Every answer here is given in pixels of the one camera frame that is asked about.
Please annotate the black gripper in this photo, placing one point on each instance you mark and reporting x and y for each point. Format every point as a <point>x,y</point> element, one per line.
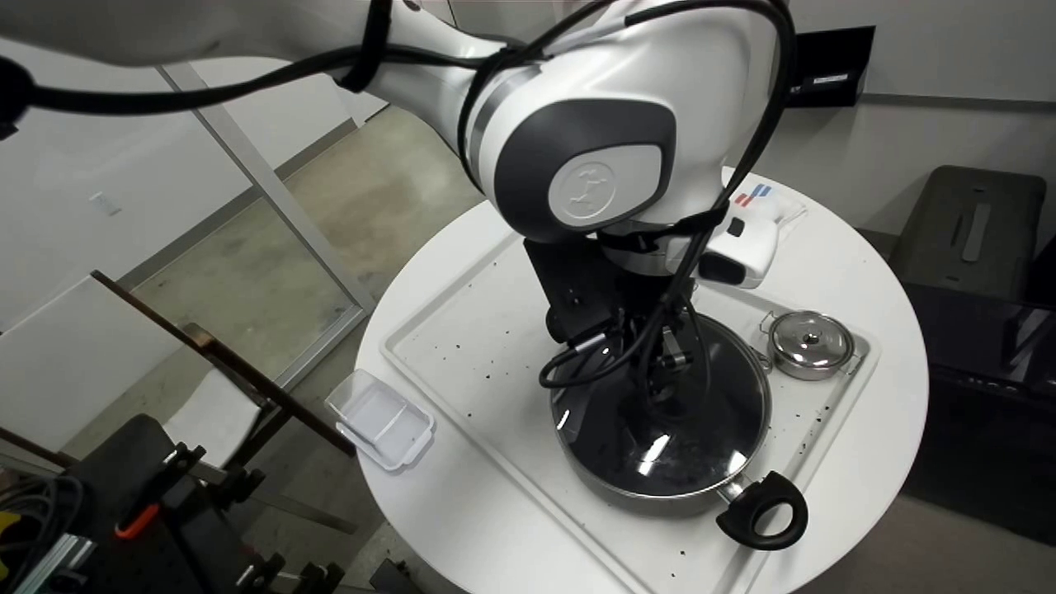
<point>589,292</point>

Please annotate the glass lid with black knob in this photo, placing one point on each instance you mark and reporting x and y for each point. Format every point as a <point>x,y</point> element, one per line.
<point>670,439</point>

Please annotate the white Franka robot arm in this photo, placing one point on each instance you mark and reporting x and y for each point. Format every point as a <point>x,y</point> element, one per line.
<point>573,122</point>

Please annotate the white plastic tray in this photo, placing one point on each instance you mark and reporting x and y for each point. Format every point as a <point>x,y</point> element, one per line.
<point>472,364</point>

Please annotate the clear plastic container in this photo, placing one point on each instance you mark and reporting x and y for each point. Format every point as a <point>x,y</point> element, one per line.
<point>379,420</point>

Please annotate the dark grey bin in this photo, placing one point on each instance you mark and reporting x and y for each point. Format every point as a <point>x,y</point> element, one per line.
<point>967,235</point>

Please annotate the black marker holder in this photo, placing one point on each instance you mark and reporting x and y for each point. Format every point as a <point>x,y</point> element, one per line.
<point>842,69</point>

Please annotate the dark wooden bar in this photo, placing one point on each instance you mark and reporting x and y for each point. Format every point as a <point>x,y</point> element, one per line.
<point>218,358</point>

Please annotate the black metal stand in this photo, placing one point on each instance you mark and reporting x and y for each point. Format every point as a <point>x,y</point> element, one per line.
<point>132,496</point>

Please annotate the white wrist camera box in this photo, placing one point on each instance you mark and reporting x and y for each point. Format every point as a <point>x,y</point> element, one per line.
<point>745,252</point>

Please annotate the grey metal partition frame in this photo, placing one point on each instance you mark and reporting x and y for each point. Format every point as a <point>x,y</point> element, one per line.
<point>266,188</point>

